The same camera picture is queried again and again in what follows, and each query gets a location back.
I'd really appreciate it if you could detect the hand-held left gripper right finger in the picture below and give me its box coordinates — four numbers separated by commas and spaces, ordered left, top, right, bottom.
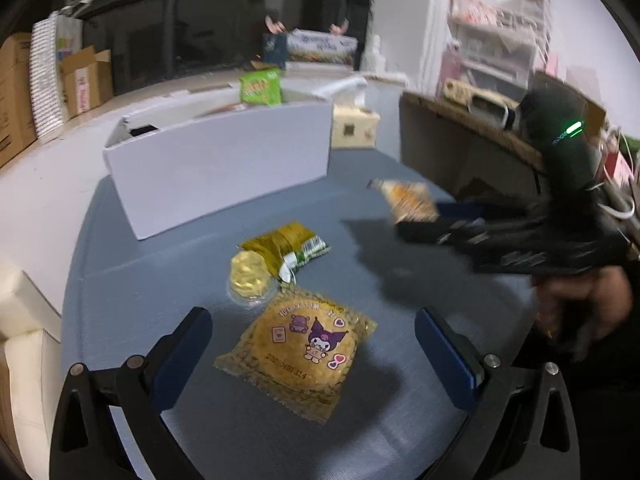
414, 307, 583, 480

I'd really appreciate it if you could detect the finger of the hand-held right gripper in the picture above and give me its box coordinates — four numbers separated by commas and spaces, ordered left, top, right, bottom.
435, 201, 507, 222
395, 219, 477, 249

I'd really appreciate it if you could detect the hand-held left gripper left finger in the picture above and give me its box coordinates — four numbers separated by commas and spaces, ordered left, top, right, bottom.
49, 306, 213, 480

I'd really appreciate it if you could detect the orange snack packet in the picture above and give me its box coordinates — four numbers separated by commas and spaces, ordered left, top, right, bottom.
367, 178, 441, 225

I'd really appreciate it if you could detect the yellow cartoon snack packet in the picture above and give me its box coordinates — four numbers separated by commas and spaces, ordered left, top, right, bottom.
214, 287, 378, 426

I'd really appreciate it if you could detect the white cardboard box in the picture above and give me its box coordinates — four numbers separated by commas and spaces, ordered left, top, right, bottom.
102, 89, 335, 241

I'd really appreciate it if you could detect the person's right hand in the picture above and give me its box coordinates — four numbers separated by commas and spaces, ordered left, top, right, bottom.
535, 265, 633, 363

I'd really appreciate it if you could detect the open brown cardboard box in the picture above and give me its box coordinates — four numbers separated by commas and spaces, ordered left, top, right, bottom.
398, 90, 551, 201

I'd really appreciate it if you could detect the round gold snack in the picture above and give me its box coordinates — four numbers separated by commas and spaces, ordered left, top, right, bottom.
227, 251, 276, 306

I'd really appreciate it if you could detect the beige patterned box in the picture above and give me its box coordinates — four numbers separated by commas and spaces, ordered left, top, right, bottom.
442, 79, 476, 106

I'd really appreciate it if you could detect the beige tissue pack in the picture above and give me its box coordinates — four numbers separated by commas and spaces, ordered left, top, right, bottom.
312, 76, 381, 150

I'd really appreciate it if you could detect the gold green snack packet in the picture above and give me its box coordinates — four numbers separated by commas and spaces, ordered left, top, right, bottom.
237, 221, 332, 283

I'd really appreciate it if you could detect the white flat strip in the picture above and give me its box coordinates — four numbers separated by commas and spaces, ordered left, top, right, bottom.
360, 71, 412, 84

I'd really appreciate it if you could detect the white pink shelf rack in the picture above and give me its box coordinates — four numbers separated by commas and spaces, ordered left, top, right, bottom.
440, 0, 553, 91

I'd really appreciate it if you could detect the white plastic container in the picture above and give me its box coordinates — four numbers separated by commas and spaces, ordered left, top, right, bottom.
362, 35, 387, 72

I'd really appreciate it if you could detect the square green snack packet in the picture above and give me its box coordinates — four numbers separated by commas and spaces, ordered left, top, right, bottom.
239, 67, 284, 107

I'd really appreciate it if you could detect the small open cardboard box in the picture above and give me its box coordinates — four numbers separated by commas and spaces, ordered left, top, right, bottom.
59, 46, 115, 118

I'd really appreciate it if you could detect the large brown cardboard box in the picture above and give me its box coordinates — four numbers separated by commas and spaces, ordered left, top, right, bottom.
0, 32, 38, 168

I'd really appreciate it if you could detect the dark window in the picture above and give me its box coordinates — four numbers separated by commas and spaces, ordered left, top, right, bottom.
65, 0, 373, 97

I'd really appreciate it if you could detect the white dotted paper bag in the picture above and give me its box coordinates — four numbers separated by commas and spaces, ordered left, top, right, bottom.
29, 9, 83, 140

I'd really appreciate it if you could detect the white cable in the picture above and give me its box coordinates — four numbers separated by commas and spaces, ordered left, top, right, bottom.
597, 130, 640, 222

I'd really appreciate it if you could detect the printed carton with pink handle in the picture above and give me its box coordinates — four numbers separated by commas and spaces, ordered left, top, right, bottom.
262, 15, 360, 71

